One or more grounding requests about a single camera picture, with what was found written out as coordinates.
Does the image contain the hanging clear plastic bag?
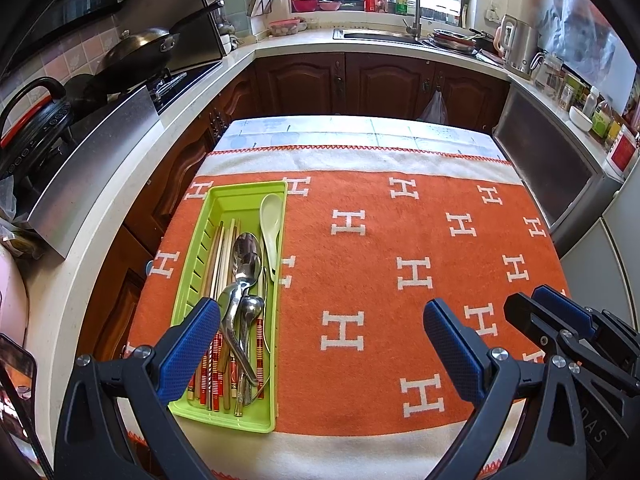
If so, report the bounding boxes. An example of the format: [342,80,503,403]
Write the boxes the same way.
[417,87,449,123]

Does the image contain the orange patterned blanket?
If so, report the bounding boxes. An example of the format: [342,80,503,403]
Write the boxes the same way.
[117,146,573,480]

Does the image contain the dark wooden base cabinets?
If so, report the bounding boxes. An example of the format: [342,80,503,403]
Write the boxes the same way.
[92,50,511,361]

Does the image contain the silver kitchen appliance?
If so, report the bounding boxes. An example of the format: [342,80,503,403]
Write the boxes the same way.
[492,82,627,259]

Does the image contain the bowl of food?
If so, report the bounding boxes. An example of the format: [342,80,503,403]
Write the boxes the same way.
[269,17,308,38]

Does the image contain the pink appliance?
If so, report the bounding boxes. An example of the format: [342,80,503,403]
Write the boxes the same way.
[0,245,28,356]

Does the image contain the steel kitchen faucet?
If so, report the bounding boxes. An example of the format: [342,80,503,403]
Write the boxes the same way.
[398,0,423,40]

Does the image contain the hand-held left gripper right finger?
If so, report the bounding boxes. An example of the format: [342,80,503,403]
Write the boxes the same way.
[422,298,588,480]

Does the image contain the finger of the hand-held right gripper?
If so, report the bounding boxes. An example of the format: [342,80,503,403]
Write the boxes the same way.
[532,285,640,376]
[504,292,637,405]

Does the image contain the black electric pressure cooker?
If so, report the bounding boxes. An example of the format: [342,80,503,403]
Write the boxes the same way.
[0,76,77,181]

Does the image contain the stacked metal dishes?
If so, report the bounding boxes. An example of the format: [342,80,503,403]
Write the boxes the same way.
[430,27,496,56]

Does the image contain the bundle of striped chopsticks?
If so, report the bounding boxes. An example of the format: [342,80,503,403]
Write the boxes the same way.
[187,220,266,413]

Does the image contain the row of condiment jars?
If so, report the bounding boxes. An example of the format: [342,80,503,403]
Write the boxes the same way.
[556,71,628,142]

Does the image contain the stainless steel splash guard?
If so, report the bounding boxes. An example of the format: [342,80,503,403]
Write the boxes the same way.
[26,87,162,259]
[167,7,226,73]

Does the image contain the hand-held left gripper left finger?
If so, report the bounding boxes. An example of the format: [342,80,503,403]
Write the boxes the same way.
[54,297,222,480]

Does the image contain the red and white canister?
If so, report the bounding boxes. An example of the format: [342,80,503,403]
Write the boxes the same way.
[605,125,640,181]

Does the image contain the green plastic utensil tray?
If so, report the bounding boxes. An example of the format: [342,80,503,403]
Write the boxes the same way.
[167,180,290,433]

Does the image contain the black wok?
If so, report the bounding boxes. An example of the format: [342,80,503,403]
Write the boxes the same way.
[97,1,226,80]

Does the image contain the black gas stove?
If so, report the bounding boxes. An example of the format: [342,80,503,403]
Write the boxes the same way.
[149,62,223,115]

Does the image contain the steel kitchen sink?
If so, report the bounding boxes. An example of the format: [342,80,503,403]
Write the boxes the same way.
[333,27,433,45]

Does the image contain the glass jug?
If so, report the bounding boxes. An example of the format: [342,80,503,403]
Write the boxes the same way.
[531,51,565,101]

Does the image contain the grey refrigerator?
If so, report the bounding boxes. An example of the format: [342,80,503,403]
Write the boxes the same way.
[560,200,640,341]

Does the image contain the clear plastic food bag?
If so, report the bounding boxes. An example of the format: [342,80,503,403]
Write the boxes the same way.
[0,180,46,258]

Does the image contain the white ceramic spoon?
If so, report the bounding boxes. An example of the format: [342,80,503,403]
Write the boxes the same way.
[259,194,282,277]

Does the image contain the white bowl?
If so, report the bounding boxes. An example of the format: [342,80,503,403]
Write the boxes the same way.
[569,105,594,133]

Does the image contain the stainless electric kettle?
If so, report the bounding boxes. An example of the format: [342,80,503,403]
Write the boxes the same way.
[495,14,540,80]

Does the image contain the black glossy device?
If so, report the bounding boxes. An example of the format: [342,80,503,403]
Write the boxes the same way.
[0,332,38,443]

